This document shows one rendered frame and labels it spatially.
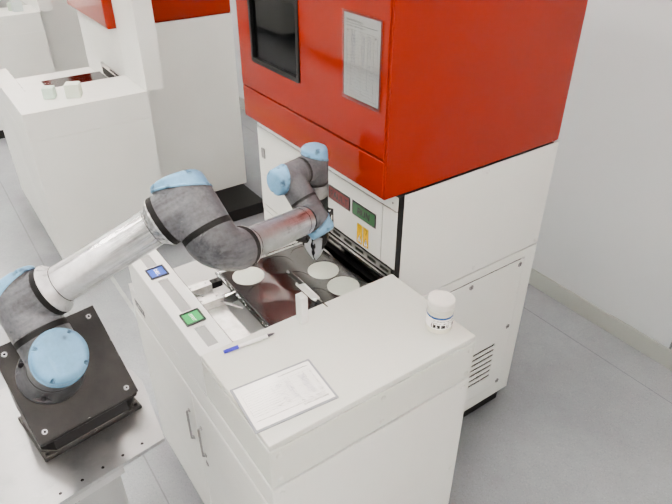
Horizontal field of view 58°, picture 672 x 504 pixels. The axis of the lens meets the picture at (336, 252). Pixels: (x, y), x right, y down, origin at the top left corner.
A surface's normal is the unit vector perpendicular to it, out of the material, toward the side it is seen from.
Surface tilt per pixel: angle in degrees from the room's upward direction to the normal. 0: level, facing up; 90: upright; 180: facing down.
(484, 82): 90
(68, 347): 52
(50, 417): 45
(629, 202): 90
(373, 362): 0
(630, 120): 90
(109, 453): 0
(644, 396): 0
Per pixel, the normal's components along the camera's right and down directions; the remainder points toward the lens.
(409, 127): 0.57, 0.45
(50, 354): 0.55, -0.20
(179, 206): -0.04, 0.07
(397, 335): 0.00, -0.84
